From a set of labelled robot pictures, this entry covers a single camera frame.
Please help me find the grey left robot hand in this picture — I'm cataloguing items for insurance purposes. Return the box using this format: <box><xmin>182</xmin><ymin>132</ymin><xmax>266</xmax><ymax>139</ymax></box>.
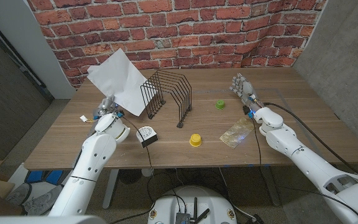
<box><xmin>93</xmin><ymin>95</ymin><xmax>124</xmax><ymax>121</ymax></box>

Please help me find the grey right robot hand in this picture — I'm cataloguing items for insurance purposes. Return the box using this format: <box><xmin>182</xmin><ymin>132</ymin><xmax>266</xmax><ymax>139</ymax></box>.
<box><xmin>229</xmin><ymin>73</ymin><xmax>264</xmax><ymax>118</ymax></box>

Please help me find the white paper sheet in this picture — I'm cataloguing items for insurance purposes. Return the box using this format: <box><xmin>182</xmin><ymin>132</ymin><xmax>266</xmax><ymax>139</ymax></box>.
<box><xmin>86</xmin><ymin>48</ymin><xmax>158</xmax><ymax>117</ymax></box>

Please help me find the white and black stopwatch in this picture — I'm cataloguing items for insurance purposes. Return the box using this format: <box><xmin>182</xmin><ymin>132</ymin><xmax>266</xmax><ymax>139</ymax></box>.
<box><xmin>135</xmin><ymin>126</ymin><xmax>158</xmax><ymax>148</ymax></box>

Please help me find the gold foil sheet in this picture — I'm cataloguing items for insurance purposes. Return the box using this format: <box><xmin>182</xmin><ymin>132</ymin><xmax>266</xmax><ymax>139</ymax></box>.
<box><xmin>219</xmin><ymin>117</ymin><xmax>255</xmax><ymax>150</ymax></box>

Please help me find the red brick printed backdrop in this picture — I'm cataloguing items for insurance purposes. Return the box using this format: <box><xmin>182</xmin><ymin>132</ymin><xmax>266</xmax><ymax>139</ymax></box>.
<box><xmin>26</xmin><ymin>0</ymin><xmax>328</xmax><ymax>90</ymax></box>

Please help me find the yellow plastic cup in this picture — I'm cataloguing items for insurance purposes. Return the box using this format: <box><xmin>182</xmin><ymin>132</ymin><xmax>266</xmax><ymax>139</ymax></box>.
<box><xmin>189</xmin><ymin>133</ymin><xmax>203</xmax><ymax>147</ymax></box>

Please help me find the black round floor stand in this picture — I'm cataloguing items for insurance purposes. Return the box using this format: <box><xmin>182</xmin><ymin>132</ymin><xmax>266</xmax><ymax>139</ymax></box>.
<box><xmin>119</xmin><ymin>169</ymin><xmax>142</xmax><ymax>185</ymax></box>

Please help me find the metal table leg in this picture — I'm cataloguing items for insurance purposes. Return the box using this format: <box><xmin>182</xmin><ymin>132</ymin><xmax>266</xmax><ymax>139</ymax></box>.
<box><xmin>102</xmin><ymin>169</ymin><xmax>120</xmax><ymax>210</ymax></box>
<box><xmin>261</xmin><ymin>166</ymin><xmax>281</xmax><ymax>207</ymax></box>

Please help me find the grey sneaker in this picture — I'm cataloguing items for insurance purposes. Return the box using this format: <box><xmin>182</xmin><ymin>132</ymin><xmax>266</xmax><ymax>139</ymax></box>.
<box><xmin>6</xmin><ymin>182</ymin><xmax>32</xmax><ymax>206</ymax></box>
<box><xmin>25</xmin><ymin>184</ymin><xmax>67</xmax><ymax>216</ymax></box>

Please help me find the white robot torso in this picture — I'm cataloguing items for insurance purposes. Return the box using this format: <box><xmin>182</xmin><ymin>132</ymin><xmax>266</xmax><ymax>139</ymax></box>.
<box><xmin>147</xmin><ymin>185</ymin><xmax>238</xmax><ymax>224</ymax></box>

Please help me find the grey electronics box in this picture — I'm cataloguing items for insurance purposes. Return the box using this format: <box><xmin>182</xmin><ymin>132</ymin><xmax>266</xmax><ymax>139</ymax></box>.
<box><xmin>175</xmin><ymin>212</ymin><xmax>191</xmax><ymax>224</ymax></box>

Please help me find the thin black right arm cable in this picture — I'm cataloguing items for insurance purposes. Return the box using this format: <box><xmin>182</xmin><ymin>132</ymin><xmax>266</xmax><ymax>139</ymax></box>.
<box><xmin>250</xmin><ymin>117</ymin><xmax>358</xmax><ymax>218</ymax></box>

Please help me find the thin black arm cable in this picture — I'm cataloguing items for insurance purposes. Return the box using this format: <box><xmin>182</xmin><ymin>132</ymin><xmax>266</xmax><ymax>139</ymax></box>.
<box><xmin>250</xmin><ymin>117</ymin><xmax>358</xmax><ymax>218</ymax></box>
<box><xmin>121</xmin><ymin>115</ymin><xmax>155</xmax><ymax>187</ymax></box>

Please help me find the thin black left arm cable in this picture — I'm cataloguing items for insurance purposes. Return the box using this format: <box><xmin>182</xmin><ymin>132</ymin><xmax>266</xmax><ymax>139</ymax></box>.
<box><xmin>121</xmin><ymin>115</ymin><xmax>155</xmax><ymax>187</ymax></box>

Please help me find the black wire rack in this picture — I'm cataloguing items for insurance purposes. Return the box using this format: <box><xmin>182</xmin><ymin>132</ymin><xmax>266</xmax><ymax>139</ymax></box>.
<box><xmin>139</xmin><ymin>69</ymin><xmax>193</xmax><ymax>129</ymax></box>

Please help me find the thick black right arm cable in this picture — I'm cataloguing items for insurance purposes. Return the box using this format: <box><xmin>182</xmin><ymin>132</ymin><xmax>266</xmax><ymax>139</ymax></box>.
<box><xmin>263</xmin><ymin>101</ymin><xmax>358</xmax><ymax>178</ymax></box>

